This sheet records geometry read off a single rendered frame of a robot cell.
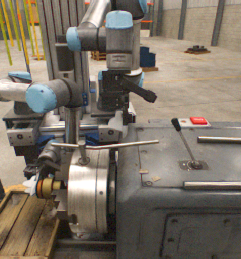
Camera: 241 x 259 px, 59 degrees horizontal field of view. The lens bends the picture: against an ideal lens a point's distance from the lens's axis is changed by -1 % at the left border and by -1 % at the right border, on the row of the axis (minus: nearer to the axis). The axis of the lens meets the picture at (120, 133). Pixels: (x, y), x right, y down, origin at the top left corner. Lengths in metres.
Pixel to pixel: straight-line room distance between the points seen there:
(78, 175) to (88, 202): 0.09
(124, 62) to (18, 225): 0.79
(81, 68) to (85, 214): 0.96
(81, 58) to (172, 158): 0.93
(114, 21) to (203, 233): 0.65
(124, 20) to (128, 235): 0.60
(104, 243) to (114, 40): 0.75
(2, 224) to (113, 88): 0.75
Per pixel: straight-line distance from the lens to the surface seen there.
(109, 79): 0.65
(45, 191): 0.86
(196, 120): 0.98
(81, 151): 0.69
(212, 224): 0.72
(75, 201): 0.71
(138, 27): 1.14
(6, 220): 1.11
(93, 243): 0.97
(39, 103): 0.91
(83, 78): 1.45
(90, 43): 0.76
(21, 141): 1.30
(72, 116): 1.05
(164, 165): 0.68
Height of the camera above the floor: 1.65
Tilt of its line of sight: 28 degrees down
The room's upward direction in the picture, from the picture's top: straight up
